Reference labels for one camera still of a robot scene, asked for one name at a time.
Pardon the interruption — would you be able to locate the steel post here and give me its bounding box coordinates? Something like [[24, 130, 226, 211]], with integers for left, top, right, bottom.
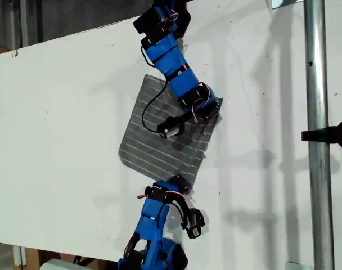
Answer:
[[302, 0, 335, 270]]

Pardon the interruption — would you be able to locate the white plastic object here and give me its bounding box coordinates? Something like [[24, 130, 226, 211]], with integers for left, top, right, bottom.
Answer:
[[39, 258, 89, 270]]

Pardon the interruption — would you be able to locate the grey striped towel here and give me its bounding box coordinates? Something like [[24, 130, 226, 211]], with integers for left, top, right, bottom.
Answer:
[[118, 73, 224, 195]]

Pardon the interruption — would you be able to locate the black clamp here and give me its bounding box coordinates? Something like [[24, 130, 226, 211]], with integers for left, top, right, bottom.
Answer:
[[301, 119, 342, 149]]

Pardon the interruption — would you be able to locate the black camera cable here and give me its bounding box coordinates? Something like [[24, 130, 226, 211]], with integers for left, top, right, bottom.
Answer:
[[141, 46, 172, 133]]

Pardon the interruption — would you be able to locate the black camera stalk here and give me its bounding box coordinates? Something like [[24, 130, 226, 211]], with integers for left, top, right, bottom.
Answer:
[[176, 112, 196, 125], [165, 192, 190, 226]]

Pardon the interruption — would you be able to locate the white table leg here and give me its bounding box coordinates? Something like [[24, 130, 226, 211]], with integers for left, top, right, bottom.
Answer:
[[12, 244, 27, 267]]

